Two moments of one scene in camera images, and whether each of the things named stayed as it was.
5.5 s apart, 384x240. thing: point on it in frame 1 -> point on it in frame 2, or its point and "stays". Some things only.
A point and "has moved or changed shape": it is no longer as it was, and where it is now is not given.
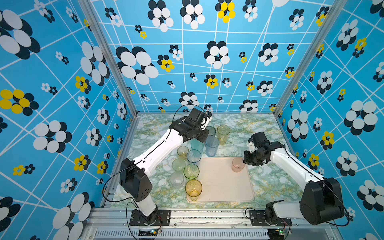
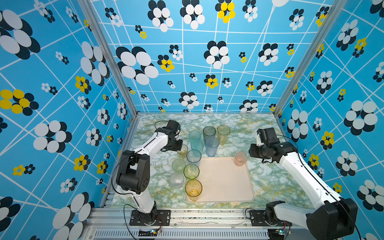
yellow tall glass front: x=193 y=188 stays
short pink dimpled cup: x=237 y=164 has moved or changed shape
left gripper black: x=202 y=138 -> x=178 y=147
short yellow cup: x=182 y=151 stays
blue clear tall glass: x=194 y=155 stays
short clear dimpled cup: x=176 y=180 stays
